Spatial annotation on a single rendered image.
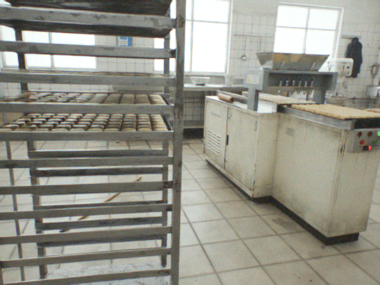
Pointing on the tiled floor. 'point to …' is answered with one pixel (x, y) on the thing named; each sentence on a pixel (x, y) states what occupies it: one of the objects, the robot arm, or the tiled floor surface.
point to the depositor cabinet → (241, 146)
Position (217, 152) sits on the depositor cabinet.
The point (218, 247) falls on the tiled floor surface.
